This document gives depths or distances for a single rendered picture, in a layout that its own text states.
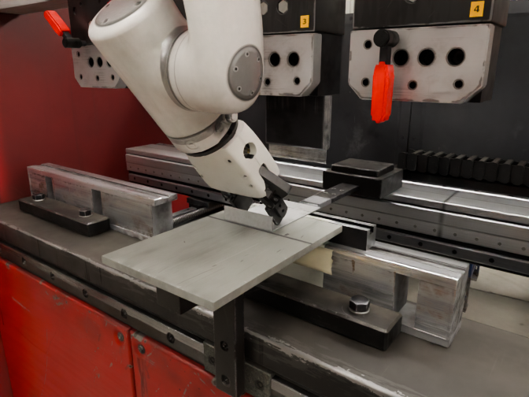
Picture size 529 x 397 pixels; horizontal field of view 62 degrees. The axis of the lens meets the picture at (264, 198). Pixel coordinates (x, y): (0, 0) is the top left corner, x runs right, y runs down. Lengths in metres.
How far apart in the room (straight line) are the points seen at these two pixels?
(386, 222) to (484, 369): 0.37
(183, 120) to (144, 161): 0.84
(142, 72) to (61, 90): 0.95
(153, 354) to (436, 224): 0.54
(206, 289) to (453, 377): 0.30
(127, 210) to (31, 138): 0.47
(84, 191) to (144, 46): 0.68
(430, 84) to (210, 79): 0.25
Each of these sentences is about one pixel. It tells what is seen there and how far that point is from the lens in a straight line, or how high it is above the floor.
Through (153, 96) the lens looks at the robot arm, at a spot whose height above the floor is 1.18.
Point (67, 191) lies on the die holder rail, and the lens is 1.13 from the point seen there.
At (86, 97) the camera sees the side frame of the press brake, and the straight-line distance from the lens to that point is 1.41.
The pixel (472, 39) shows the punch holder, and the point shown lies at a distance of 0.51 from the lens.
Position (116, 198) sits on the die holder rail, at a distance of 0.97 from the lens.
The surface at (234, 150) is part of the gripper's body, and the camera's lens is 0.49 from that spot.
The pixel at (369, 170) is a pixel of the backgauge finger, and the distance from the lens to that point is 0.82.
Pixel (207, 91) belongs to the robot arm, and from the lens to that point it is 0.38.
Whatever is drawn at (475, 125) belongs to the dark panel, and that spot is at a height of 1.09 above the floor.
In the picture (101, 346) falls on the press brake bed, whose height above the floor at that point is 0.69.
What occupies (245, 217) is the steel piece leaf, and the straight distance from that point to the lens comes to 0.61.
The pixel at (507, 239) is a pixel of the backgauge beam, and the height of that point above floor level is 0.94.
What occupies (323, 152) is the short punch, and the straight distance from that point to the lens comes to 0.63.
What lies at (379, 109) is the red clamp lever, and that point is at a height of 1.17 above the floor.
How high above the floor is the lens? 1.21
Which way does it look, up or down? 17 degrees down
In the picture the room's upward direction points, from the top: straight up
